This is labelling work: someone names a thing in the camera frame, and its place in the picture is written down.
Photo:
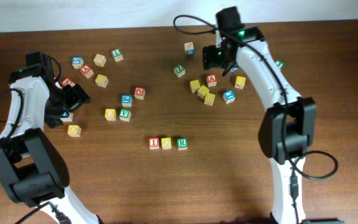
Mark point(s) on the yellow block beside V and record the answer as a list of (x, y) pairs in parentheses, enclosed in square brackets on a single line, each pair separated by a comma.
[(110, 114)]

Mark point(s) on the red O wooden block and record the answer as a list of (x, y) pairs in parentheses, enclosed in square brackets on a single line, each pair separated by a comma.
[(139, 93)]

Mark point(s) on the red G wooden block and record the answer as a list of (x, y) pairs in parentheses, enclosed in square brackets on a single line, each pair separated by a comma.
[(67, 82)]

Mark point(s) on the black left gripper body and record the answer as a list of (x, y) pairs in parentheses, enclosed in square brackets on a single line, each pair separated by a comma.
[(71, 99)]

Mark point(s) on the yellow block lower left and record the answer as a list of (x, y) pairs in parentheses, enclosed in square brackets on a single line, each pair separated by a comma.
[(74, 131)]

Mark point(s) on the red I wooden block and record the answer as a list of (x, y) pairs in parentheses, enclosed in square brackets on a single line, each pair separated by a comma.
[(154, 143)]

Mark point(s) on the red A block left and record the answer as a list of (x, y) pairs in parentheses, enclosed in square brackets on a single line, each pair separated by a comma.
[(87, 71)]

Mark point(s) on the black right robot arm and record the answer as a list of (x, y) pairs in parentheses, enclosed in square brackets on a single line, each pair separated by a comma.
[(287, 129)]

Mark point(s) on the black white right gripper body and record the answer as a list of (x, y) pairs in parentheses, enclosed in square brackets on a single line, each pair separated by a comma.
[(217, 56)]

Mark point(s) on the yellow block cluster front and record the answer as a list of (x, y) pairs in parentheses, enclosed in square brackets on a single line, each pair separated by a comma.
[(209, 99)]

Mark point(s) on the yellow block with pencil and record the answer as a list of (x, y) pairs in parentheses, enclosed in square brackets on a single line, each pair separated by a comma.
[(240, 82)]

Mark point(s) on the green V wooden block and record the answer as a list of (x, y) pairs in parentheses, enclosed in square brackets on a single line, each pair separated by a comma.
[(125, 115)]

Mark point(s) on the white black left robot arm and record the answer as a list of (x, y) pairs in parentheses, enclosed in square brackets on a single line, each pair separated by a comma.
[(31, 169)]

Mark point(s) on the yellow block cluster back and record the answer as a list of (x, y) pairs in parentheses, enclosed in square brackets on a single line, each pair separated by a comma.
[(195, 86)]

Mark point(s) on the green R block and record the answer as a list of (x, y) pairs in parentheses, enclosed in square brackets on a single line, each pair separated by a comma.
[(182, 144)]

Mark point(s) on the yellow block cluster middle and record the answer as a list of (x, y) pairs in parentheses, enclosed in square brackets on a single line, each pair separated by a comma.
[(202, 91)]

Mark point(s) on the green L wooden block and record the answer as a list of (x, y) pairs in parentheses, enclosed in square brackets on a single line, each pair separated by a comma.
[(117, 55)]

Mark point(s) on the yellow block cluster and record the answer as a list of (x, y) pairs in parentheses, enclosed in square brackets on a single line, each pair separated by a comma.
[(202, 91), (209, 99), (195, 86)]

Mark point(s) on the blue P wooden block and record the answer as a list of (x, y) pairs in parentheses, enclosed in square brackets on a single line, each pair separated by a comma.
[(126, 100)]

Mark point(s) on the blue I leaf block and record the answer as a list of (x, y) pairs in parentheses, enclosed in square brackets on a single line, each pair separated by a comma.
[(229, 96)]

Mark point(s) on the blue-sided wooden block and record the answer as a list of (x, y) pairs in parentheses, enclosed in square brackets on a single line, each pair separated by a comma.
[(189, 48)]

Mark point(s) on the green J wooden block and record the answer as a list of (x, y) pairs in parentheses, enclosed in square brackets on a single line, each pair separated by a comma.
[(279, 64)]

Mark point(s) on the green Z wooden block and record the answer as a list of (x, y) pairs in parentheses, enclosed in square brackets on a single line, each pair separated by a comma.
[(179, 70)]

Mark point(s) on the yellow C wooden block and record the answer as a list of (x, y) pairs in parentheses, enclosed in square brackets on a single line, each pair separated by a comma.
[(166, 143)]

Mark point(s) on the red A wooden block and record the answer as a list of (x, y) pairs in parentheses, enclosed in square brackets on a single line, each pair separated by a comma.
[(211, 80)]

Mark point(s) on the plain yellow-sided block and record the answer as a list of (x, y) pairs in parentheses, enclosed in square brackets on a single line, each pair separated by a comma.
[(99, 60)]

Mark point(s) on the blue H block lower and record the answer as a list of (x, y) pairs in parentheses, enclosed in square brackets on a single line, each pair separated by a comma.
[(66, 117)]

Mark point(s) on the yellow block left group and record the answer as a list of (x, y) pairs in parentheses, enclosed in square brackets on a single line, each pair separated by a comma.
[(101, 80)]

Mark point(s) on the blue S wooden block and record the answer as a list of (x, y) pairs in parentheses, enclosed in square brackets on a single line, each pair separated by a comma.
[(77, 62)]

